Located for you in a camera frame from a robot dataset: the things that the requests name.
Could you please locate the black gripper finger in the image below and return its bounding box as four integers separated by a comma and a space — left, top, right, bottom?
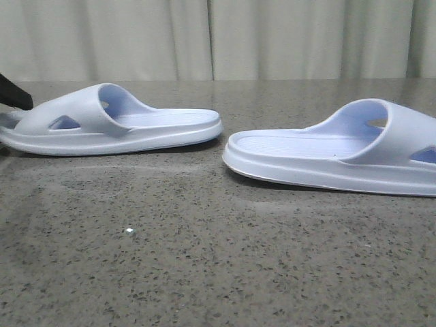
0, 74, 33, 110

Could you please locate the light blue slipper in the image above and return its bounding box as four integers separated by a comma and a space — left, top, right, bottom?
223, 99, 435, 196
1, 83, 223, 156

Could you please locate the pale grey-green curtain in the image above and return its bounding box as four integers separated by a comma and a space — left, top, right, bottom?
1, 1, 435, 81

